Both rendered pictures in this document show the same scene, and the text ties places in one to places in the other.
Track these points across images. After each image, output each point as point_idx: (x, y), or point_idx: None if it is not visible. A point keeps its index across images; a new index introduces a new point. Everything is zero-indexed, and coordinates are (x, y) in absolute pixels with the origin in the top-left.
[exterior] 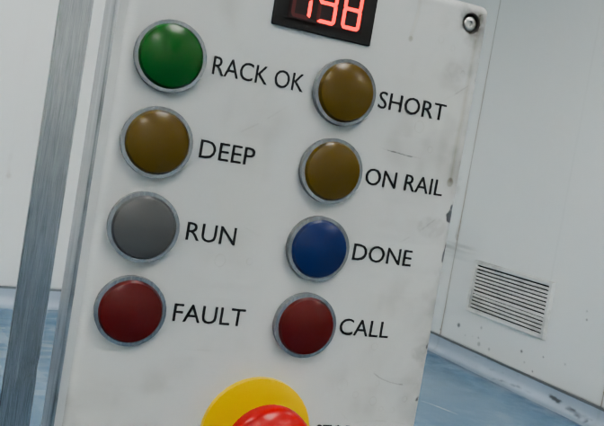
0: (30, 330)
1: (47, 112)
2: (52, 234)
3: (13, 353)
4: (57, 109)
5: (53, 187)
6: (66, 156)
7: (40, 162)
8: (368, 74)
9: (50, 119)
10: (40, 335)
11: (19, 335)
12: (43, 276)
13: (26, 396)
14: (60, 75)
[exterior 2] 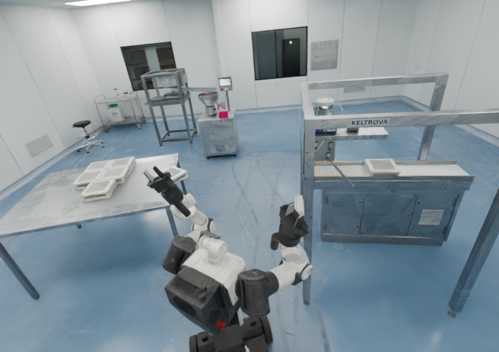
0: (471, 260)
1: (490, 209)
2: (482, 240)
3: (467, 262)
4: (492, 209)
5: (486, 229)
6: (491, 223)
7: (485, 220)
8: None
9: (490, 211)
10: (473, 264)
11: (469, 259)
12: (477, 249)
13: (466, 275)
14: (496, 200)
